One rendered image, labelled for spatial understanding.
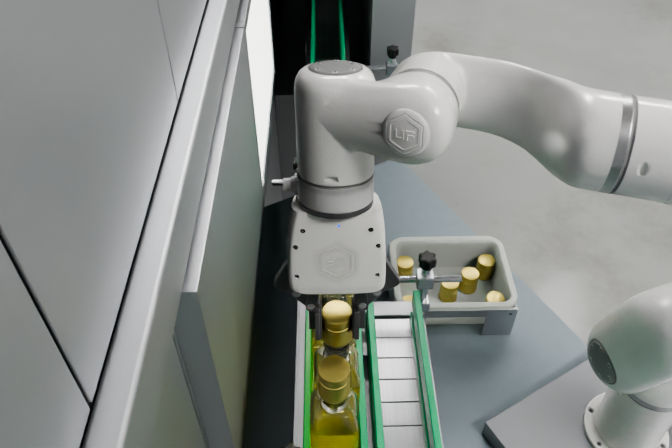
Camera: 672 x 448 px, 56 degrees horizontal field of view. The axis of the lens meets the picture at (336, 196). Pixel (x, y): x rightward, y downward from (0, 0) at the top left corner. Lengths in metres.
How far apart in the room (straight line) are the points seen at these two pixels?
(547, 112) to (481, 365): 0.70
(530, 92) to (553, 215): 2.04
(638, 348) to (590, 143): 0.33
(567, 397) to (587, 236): 1.48
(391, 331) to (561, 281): 1.40
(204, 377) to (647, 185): 0.45
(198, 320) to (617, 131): 0.39
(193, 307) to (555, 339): 0.84
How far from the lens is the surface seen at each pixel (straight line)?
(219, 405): 0.73
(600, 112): 0.55
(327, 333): 0.72
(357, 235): 0.62
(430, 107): 0.52
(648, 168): 0.55
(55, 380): 0.37
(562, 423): 1.14
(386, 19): 1.69
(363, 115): 0.54
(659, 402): 0.99
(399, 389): 1.01
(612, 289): 2.44
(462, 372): 1.20
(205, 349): 0.64
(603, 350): 0.87
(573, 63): 3.61
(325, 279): 0.65
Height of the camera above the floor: 1.75
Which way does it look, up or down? 43 degrees down
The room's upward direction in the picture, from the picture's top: straight up
